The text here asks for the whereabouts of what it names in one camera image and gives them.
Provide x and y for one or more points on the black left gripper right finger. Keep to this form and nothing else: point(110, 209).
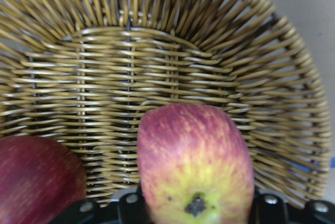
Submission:
point(272, 207)

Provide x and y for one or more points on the red yellow apple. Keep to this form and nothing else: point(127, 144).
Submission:
point(194, 166)

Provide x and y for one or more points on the dark red apple in basket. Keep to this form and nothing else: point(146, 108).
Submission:
point(40, 178)

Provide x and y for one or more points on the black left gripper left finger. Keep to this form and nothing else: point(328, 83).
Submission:
point(126, 206)

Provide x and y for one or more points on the woven wicker basket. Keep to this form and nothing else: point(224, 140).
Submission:
point(85, 71)

